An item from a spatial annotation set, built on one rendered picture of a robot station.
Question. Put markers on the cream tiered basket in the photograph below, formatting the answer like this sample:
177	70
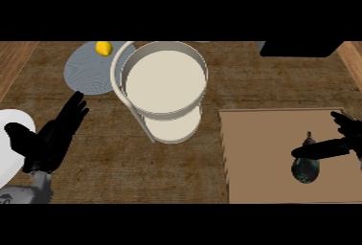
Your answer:
163	89

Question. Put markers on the black appliance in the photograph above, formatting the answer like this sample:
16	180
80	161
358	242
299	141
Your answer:
299	48

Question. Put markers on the dark green eggplant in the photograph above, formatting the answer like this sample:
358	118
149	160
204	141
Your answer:
305	169

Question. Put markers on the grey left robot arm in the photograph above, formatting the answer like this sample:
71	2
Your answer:
28	189

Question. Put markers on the grey round placemat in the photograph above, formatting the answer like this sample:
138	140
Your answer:
89	71

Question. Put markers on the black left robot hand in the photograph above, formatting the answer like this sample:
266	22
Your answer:
52	137

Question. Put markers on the white round plate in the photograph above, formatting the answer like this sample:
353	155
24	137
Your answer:
12	143

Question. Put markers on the yellow lemon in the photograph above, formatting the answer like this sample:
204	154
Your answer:
104	48

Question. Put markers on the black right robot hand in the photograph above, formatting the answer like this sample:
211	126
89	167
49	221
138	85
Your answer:
330	147

